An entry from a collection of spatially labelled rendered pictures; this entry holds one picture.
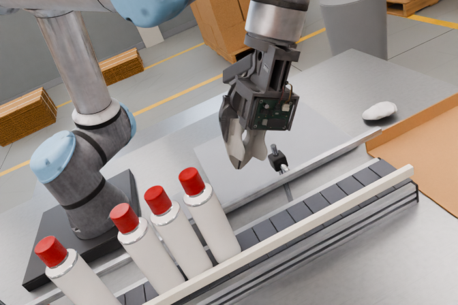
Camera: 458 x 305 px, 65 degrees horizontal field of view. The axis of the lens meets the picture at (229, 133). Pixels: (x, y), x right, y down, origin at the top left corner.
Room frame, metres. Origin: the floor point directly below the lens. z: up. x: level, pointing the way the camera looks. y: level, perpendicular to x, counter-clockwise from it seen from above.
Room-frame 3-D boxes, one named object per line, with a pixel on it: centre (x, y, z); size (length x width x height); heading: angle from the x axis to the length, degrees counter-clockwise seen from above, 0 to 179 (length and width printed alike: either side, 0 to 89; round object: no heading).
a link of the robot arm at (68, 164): (0.76, 0.38, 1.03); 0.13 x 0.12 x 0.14; 140
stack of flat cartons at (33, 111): (4.21, 2.20, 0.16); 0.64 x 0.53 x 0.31; 101
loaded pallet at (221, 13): (4.19, -0.62, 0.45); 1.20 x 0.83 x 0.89; 8
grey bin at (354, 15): (2.49, -1.18, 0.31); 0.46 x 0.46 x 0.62
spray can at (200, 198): (0.46, 0.08, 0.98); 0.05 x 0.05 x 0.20
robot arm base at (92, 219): (0.75, 0.38, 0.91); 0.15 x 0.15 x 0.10
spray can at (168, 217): (0.45, 0.14, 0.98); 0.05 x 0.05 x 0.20
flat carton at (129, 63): (4.85, 1.06, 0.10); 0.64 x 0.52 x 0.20; 94
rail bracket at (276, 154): (0.55, -0.08, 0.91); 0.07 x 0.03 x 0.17; 8
